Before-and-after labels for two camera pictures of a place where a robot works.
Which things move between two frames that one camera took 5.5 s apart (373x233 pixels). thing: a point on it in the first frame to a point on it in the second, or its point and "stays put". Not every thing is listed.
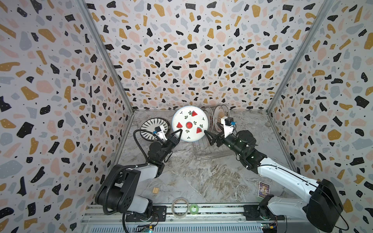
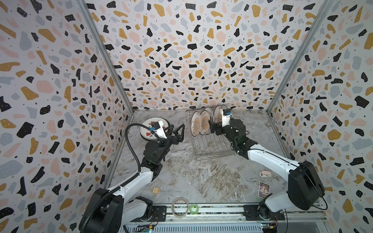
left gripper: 171,141 stays put
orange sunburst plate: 219,111 stays put
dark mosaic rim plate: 150,125 stays put
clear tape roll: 172,209 stays put
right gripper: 220,140 to 221,128
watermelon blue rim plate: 192,121 to 146,133
